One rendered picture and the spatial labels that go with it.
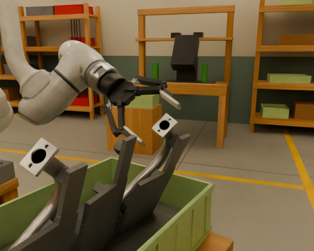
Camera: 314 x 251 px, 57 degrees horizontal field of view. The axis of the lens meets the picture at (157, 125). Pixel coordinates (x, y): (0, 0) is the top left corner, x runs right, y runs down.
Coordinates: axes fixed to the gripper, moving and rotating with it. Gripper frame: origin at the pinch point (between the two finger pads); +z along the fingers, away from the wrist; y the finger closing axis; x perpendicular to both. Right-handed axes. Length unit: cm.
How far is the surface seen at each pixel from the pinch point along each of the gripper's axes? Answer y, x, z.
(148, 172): -10.5, 10.4, 3.4
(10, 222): -45.4, 5.5, -13.6
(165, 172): -7.4, 9.0, 7.4
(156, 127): -1.8, -2.5, 1.6
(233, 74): 249, 396, -154
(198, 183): -1.8, 23.0, 12.9
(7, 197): -54, 35, -42
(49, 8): 107, 289, -483
